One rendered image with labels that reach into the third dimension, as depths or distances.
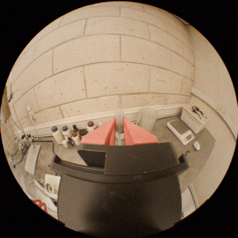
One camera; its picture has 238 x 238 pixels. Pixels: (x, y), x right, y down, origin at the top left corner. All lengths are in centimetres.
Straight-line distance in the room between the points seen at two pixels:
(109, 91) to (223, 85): 124
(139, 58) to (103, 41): 26
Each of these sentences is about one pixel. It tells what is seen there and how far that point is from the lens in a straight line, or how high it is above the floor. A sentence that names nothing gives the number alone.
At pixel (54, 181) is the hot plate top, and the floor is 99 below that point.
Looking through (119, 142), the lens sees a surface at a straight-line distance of 15.
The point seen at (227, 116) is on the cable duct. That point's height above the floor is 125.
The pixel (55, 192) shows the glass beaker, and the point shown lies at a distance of 39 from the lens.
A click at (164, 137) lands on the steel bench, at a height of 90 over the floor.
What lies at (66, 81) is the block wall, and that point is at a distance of 56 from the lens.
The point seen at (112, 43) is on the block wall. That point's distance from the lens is 56.
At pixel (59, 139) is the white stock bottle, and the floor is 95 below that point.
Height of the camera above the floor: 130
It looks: 36 degrees down
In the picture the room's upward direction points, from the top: 1 degrees counter-clockwise
